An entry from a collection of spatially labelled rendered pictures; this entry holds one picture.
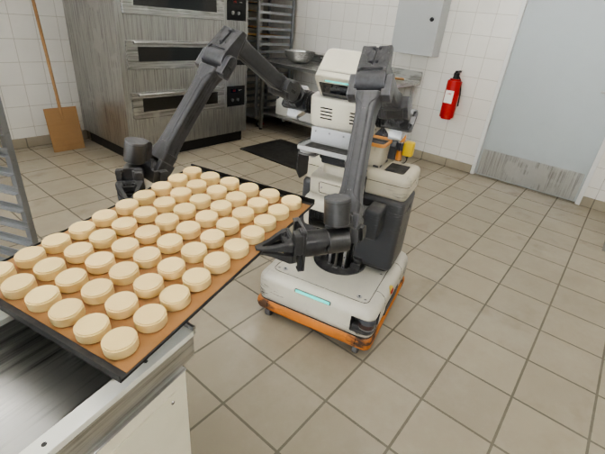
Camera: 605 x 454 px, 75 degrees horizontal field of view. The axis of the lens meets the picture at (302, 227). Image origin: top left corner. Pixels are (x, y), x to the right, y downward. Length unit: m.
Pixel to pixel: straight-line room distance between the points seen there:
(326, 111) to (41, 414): 1.29
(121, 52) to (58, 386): 3.45
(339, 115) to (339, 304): 0.84
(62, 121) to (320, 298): 3.49
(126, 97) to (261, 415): 3.11
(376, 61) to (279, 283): 1.22
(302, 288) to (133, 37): 2.87
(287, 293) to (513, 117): 3.45
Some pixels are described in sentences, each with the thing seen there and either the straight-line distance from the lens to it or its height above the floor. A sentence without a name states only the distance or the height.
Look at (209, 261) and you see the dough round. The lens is 0.77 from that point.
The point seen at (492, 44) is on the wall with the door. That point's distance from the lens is 4.78.
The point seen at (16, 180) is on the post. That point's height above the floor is 0.65.
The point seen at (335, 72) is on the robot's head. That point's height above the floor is 1.25.
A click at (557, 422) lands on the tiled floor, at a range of 2.15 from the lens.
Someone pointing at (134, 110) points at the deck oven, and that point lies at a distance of 4.09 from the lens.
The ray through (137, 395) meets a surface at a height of 0.86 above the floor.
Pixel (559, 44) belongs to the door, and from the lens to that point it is 4.69.
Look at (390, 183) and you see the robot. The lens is 1.87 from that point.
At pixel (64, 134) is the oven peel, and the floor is 0.16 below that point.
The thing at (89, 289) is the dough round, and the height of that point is 0.98.
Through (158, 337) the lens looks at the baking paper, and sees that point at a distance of 0.67.
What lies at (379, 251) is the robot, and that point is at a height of 0.41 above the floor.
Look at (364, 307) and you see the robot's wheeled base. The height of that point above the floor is 0.28.
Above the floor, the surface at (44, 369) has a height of 0.84.
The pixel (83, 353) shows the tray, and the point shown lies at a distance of 0.69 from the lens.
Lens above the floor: 1.42
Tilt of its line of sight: 28 degrees down
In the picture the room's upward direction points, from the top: 6 degrees clockwise
